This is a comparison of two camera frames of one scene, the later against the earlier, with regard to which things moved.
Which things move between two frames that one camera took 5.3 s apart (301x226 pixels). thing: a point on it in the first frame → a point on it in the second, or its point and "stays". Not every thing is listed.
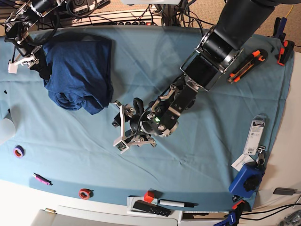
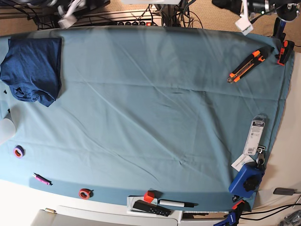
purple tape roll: x=19 y=151 stays
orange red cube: x=149 y=196 stays
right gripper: x=38 y=56 → x=69 y=20
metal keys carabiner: x=260 y=159 stays
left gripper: x=128 y=137 → x=243 y=24
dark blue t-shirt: x=81 y=76 → x=32 y=68
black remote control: x=148 y=207 stays
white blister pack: x=257 y=128 stays
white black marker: x=183 y=204 stays
